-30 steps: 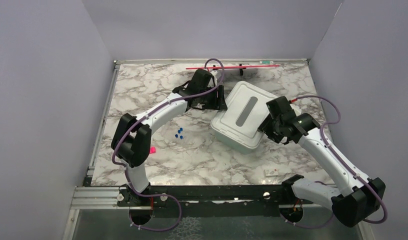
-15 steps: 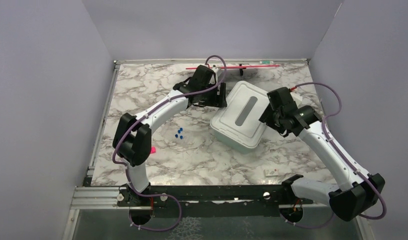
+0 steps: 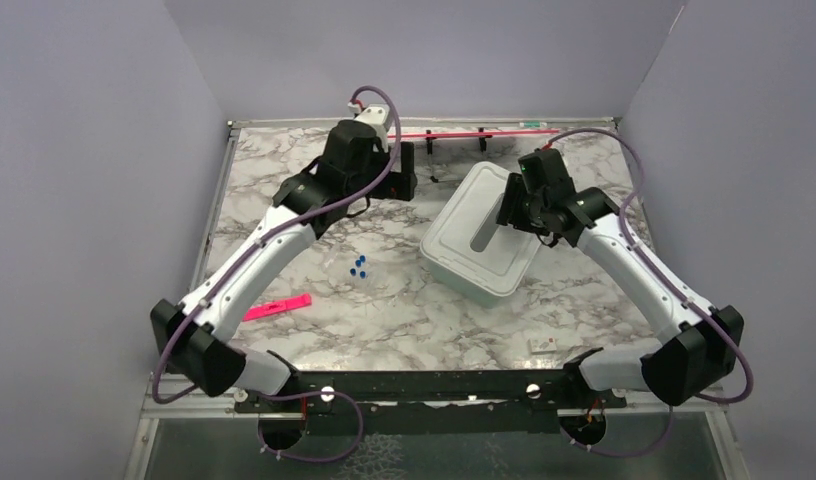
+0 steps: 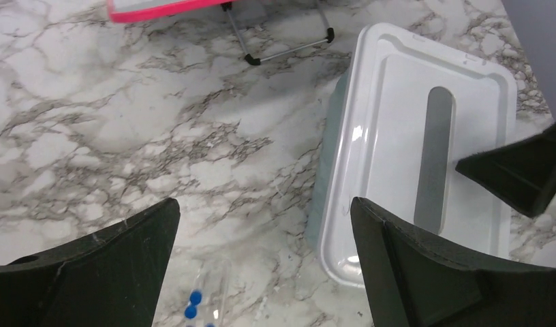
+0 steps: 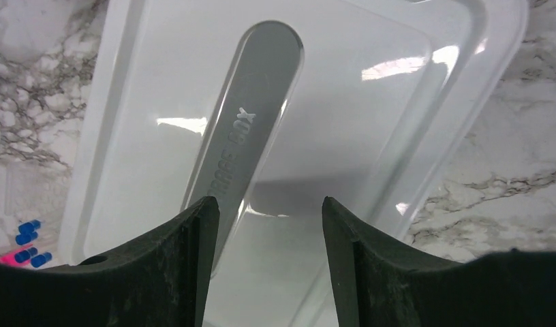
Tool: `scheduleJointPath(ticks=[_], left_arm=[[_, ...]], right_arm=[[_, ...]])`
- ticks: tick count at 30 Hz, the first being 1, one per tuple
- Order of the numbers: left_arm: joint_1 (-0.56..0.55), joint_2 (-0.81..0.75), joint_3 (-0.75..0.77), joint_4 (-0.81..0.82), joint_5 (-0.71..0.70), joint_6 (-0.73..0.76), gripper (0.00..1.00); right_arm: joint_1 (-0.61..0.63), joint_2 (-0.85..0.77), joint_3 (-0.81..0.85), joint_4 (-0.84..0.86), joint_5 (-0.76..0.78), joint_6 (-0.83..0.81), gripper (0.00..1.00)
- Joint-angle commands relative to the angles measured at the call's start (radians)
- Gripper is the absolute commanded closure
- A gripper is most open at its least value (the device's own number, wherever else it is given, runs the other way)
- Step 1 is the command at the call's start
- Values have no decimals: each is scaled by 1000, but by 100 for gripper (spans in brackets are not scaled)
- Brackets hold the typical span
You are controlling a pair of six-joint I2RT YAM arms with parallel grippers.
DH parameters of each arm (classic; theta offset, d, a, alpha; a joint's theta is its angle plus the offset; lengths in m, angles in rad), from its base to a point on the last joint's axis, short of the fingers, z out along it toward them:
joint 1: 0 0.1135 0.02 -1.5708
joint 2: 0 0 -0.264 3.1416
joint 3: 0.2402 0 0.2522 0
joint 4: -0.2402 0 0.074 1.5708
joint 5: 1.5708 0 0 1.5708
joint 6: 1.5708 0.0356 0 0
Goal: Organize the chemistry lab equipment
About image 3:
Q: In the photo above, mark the teal plastic bin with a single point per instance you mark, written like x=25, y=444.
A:
x=481, y=287

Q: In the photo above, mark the small white label box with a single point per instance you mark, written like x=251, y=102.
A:
x=542, y=346

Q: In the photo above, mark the white plastic lid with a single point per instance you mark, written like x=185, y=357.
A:
x=466, y=232

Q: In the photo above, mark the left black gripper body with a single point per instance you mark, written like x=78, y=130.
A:
x=398, y=184

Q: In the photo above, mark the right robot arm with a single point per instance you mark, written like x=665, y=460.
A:
x=698, y=341

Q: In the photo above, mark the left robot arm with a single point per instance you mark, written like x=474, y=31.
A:
x=194, y=333

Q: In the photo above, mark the black wire stand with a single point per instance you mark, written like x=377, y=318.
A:
x=442, y=155

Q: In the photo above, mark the red rod on stand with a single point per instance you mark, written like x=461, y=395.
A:
x=478, y=134

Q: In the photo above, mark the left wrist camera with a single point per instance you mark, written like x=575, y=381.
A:
x=377, y=116

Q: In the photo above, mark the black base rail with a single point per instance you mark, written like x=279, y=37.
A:
x=336, y=403

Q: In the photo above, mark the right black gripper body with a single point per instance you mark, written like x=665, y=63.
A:
x=522, y=209

